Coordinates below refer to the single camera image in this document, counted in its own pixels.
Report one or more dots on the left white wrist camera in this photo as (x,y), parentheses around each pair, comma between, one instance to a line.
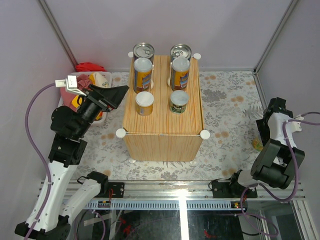
(70,84)

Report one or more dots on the light blue tin can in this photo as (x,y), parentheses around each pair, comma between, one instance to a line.
(180,50)

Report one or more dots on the dark blue tin can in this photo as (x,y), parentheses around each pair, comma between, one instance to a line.
(143,50)

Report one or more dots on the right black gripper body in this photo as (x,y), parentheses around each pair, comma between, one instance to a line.
(264,131)

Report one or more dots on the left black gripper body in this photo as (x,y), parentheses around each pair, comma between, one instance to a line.
(89,111)

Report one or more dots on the yellow cloth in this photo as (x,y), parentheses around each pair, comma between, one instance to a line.
(83,82)

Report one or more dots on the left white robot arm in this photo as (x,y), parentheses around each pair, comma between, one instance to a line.
(50,218)

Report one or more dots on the orange can with white lid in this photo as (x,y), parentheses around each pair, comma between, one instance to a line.
(144,103)

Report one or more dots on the green can with white lid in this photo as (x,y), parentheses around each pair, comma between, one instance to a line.
(178,101)

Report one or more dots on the aluminium front rail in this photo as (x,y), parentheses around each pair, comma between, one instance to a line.
(145,194)

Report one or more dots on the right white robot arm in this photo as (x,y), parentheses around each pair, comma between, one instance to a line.
(274,165)

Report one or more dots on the red cloth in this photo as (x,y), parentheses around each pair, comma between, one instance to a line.
(89,67)

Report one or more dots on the beige patterned cloth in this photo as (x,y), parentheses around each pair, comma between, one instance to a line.
(102,80)

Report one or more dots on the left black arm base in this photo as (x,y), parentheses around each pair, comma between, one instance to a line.
(112,190)

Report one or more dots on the wooden cube cabinet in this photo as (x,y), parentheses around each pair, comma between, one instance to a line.
(164,136)

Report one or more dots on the yellow porridge can with spoon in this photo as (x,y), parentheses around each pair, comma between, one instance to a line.
(143,69)

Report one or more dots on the pink cloth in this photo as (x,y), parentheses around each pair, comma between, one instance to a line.
(70,95)

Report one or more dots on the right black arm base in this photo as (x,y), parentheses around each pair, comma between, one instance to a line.
(225,189)

